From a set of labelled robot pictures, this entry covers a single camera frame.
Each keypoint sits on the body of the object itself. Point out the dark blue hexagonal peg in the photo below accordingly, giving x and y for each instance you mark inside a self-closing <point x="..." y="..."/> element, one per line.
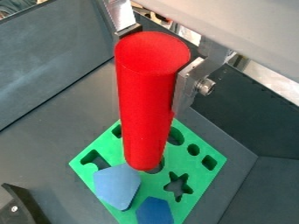
<point x="154" y="212"/>

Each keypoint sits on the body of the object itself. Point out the green shape sorter board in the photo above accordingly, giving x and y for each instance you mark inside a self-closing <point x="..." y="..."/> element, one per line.
<point x="179" y="181"/>

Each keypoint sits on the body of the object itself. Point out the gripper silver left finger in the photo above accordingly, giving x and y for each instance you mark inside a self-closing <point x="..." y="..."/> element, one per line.
<point x="120" y="18"/>

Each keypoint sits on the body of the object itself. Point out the black curved cradle stand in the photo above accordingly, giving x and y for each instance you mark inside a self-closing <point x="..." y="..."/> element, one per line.
<point x="22" y="210"/>

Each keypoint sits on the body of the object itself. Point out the light blue pentagonal peg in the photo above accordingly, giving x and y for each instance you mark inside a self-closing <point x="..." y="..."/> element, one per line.
<point x="116" y="185"/>

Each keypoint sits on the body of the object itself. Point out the red cylinder peg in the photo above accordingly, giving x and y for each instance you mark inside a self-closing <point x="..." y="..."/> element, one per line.
<point x="148" y="58"/>

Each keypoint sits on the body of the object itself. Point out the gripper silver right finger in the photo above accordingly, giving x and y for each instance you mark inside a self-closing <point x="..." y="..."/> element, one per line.
<point x="192" y="78"/>

